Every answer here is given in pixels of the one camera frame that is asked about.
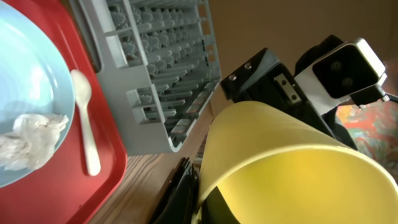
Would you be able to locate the red serving tray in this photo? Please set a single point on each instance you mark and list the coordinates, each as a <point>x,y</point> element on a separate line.
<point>61,191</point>

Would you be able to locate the grey dishwasher rack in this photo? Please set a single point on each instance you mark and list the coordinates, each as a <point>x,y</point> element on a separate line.
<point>157,64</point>

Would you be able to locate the white plastic spoon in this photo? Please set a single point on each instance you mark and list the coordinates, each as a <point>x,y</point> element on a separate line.
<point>83,93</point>

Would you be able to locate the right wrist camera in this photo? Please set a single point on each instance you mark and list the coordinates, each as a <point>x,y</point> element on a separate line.
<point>335,71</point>

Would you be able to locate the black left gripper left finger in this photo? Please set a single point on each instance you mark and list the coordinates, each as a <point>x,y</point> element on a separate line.
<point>177,204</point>

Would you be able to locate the light blue plate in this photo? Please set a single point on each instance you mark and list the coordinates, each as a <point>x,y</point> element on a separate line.
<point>34,76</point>

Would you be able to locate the white tissue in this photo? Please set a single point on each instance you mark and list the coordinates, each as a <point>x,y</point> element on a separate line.
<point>31,143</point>

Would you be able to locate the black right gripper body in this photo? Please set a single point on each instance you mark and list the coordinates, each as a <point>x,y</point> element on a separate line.
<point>265,79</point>

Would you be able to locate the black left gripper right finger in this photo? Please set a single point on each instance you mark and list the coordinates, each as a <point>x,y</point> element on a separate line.
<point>214,210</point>

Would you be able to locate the yellow plastic cup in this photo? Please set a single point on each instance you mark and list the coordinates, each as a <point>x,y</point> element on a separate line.
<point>270,167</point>

